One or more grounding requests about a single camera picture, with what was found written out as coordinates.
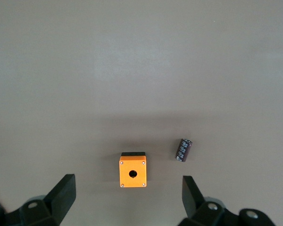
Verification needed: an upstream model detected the dark purple cylindrical capacitor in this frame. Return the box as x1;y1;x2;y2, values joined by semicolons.
174;138;193;163

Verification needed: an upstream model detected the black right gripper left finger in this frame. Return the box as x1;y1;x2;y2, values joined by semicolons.
0;174;76;226

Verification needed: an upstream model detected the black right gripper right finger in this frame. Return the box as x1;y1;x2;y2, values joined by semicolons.
178;175;277;226

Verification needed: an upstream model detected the orange box with round hole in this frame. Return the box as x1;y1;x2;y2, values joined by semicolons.
118;152;148;188

